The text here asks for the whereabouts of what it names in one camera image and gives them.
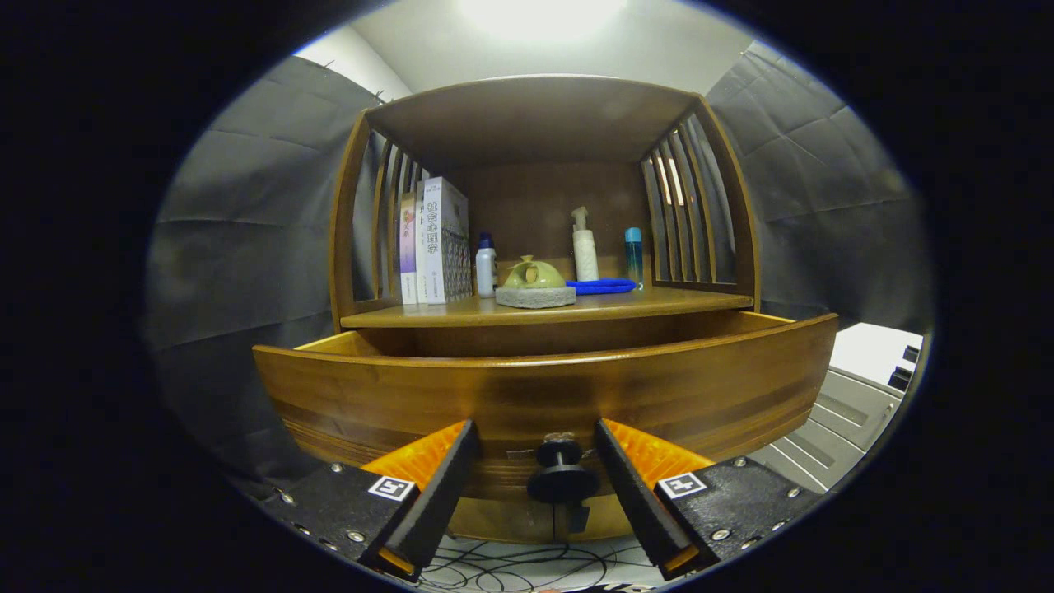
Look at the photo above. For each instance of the green ceramic ornament grey base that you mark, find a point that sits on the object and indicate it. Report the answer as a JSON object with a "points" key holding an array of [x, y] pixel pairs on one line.
{"points": [[535, 284]]}

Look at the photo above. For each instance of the white bottle blue cap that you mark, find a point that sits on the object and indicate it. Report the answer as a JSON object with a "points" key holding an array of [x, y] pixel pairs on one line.
{"points": [[486, 268]]}

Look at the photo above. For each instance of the folded blue cloth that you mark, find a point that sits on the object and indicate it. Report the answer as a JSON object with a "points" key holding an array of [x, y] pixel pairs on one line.
{"points": [[605, 286]]}

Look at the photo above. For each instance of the thin purple book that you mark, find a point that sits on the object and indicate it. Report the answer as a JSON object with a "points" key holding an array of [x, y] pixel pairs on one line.
{"points": [[408, 247]]}

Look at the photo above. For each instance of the white pump bottle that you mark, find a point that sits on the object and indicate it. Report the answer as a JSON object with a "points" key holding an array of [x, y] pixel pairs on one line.
{"points": [[585, 251]]}

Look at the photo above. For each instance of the wooden cabinet door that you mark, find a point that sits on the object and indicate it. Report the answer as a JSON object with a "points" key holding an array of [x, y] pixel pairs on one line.
{"points": [[605, 515], [494, 519]]}

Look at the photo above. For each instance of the grey metal cabinet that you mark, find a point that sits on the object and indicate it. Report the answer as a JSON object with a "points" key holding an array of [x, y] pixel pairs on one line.
{"points": [[848, 412]]}

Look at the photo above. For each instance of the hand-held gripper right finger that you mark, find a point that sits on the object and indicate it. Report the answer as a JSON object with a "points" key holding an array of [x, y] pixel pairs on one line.
{"points": [[634, 494]]}

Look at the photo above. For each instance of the black drawer knob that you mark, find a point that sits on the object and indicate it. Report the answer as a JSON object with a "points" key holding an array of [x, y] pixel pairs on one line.
{"points": [[562, 478]]}

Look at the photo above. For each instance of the wooden countertop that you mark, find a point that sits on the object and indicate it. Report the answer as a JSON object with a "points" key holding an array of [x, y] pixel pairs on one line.
{"points": [[642, 301]]}

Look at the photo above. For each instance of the black backdrop cloth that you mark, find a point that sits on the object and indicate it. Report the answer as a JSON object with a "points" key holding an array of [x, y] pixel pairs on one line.
{"points": [[247, 247]]}

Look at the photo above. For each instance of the wooden cabinet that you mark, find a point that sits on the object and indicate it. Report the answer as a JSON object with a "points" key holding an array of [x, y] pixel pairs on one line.
{"points": [[535, 115]]}

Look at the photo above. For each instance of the black block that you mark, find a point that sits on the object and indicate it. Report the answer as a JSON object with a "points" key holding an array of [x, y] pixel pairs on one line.
{"points": [[910, 354], [899, 379]]}

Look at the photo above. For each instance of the thick white book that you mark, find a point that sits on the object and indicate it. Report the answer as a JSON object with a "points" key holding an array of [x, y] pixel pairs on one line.
{"points": [[445, 239]]}

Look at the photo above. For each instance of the wooden drawer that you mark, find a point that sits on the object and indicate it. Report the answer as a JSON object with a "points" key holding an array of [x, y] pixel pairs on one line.
{"points": [[700, 387]]}

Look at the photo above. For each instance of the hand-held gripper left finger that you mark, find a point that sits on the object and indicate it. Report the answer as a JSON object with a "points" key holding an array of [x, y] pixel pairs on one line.
{"points": [[445, 494]]}

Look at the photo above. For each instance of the clear blue bottle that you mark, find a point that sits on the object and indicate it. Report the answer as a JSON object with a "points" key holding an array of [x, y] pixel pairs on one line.
{"points": [[633, 251]]}

